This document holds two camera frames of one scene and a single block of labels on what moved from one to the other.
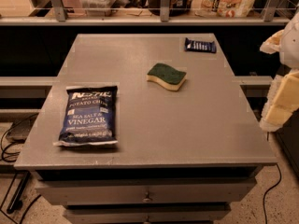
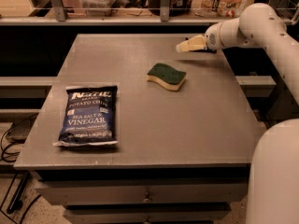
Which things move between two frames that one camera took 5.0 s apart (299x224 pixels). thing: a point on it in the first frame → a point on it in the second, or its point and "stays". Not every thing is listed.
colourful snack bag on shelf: [224, 1] stays
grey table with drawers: [145, 129] stays
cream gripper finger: [282, 101] → [211, 39]
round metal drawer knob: [147, 199] stays
